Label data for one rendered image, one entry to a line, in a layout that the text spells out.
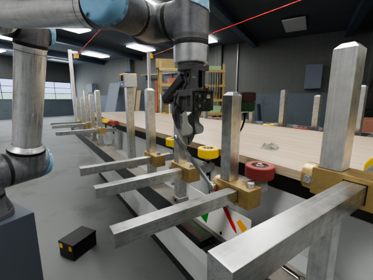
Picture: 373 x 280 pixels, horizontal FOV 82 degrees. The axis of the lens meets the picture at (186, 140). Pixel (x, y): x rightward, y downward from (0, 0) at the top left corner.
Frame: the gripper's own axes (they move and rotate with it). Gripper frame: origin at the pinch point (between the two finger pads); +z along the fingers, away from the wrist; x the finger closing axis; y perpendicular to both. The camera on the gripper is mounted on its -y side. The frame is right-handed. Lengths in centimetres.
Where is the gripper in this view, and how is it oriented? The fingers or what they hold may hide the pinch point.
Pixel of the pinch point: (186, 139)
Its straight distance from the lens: 61.3
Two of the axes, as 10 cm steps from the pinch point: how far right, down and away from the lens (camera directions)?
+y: 5.7, 1.5, -8.1
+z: 0.0, 9.8, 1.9
